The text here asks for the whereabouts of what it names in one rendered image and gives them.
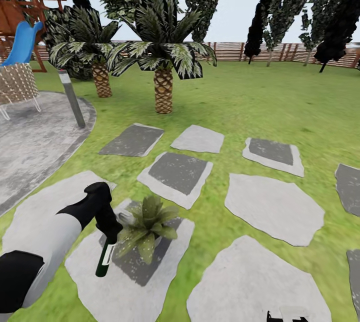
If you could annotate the insectifuge atomizer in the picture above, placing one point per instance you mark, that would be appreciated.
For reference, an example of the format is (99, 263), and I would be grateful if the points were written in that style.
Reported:
(105, 258)

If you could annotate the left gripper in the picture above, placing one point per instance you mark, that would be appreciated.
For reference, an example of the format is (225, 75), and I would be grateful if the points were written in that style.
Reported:
(109, 226)

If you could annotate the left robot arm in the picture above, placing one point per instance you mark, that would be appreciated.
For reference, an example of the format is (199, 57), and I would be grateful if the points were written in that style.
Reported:
(27, 267)

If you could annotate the pot plant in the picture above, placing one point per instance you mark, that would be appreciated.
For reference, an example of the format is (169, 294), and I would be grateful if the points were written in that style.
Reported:
(148, 227)

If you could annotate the garden chair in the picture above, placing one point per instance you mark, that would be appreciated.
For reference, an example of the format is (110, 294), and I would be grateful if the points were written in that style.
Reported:
(17, 84)

